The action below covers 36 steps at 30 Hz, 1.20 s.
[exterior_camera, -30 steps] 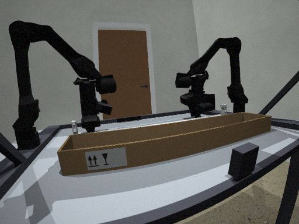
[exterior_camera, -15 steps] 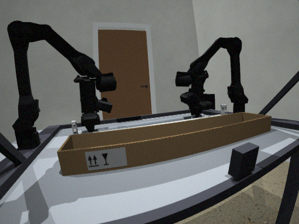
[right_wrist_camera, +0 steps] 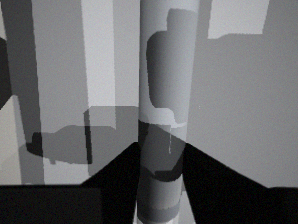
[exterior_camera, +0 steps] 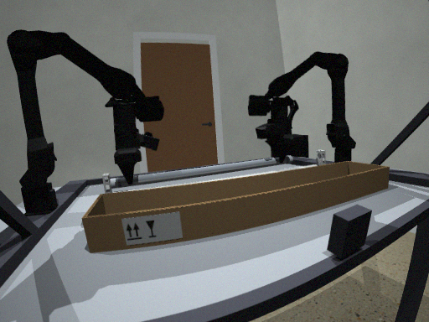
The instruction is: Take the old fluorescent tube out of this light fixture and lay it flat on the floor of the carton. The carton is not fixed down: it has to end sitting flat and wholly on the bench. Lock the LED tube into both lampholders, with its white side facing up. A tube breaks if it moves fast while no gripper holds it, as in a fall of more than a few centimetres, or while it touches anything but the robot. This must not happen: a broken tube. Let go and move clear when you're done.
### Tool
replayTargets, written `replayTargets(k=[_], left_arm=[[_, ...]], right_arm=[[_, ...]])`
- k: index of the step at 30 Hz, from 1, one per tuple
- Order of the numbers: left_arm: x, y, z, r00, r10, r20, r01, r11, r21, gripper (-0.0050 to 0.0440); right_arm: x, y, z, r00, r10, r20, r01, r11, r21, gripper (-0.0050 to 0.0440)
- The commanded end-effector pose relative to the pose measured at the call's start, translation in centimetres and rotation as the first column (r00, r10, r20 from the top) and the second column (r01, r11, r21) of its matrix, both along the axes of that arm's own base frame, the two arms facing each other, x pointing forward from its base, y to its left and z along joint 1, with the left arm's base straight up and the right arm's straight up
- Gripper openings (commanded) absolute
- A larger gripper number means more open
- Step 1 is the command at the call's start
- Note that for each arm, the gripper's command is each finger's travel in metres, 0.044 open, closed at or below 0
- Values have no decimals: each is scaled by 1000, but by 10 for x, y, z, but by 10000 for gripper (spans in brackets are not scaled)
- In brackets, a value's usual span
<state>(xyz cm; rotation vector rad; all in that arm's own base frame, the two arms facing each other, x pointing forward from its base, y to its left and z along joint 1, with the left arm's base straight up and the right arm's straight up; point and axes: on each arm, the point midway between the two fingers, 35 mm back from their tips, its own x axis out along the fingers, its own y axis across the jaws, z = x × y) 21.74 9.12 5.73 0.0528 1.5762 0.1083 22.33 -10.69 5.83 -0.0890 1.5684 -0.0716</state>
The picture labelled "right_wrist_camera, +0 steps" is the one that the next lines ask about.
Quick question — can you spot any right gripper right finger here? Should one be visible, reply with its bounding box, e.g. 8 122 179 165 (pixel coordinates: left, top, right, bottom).
182 143 298 224

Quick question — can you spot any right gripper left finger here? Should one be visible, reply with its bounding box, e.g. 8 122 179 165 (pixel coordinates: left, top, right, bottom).
0 142 141 224

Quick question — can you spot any white cylindrical tube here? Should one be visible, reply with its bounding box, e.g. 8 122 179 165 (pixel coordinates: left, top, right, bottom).
137 0 200 224

